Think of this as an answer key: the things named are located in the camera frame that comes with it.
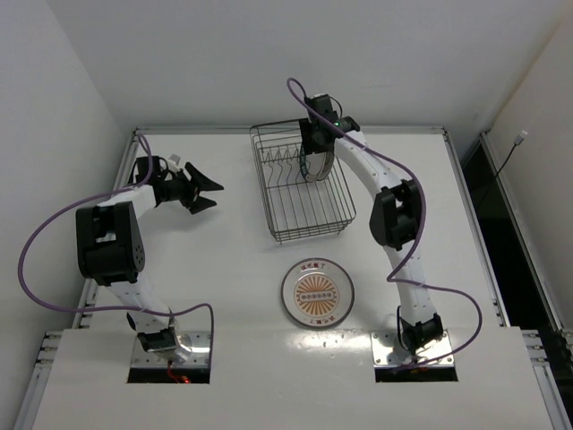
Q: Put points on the grey wire dish rack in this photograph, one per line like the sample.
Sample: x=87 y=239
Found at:
x=293 y=208

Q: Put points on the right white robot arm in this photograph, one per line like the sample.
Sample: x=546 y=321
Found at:
x=396 y=216

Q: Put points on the white plate grey pattern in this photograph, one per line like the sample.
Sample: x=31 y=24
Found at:
x=330 y=165

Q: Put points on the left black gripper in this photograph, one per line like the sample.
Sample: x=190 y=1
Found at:
x=191 y=191

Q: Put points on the black cable white plug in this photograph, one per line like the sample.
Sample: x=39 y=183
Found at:
x=516 y=143

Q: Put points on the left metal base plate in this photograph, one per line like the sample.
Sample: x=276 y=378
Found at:
x=192 y=352

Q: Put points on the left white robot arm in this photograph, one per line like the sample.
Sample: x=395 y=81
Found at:
x=111 y=252

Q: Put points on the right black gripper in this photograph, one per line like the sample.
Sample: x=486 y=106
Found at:
x=308 y=138

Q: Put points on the green rimmed white plate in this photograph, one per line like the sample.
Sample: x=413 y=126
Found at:
x=310 y=164

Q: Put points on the orange sunburst plate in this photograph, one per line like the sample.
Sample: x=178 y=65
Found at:
x=317 y=294

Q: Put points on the metal base plate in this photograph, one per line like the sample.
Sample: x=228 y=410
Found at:
x=387 y=352
x=192 y=352

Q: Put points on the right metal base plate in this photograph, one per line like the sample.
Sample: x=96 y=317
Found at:
x=387 y=352

